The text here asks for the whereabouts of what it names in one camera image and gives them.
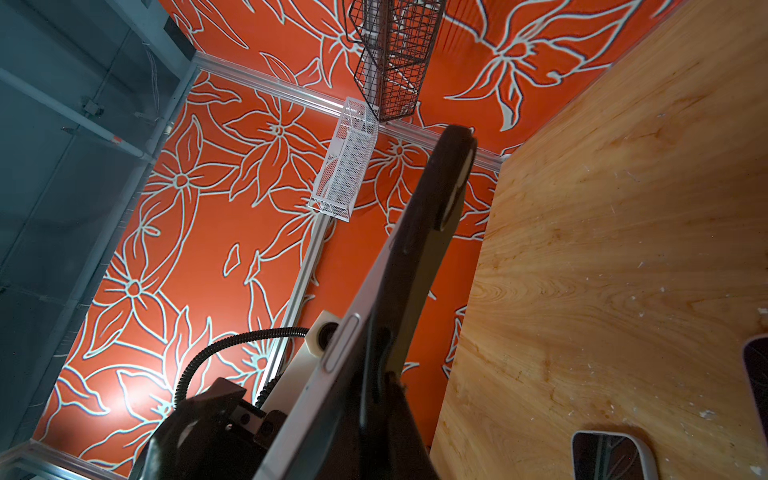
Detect clear plastic bin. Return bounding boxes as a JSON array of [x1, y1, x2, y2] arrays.
[[309, 97, 379, 222]]

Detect dark phone case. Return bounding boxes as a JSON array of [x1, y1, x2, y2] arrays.
[[359, 125, 477, 479]]

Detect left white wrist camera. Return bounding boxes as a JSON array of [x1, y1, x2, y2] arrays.
[[260, 311, 341, 414]]

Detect black wire basket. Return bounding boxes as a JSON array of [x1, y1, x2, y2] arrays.
[[343, 0, 446, 123]]

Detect aluminium frame rails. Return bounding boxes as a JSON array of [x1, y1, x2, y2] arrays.
[[0, 0, 505, 480]]

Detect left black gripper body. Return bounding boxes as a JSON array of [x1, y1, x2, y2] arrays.
[[129, 378, 287, 479]]

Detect phone in white case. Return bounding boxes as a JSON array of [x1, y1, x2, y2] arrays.
[[571, 430, 659, 480]]

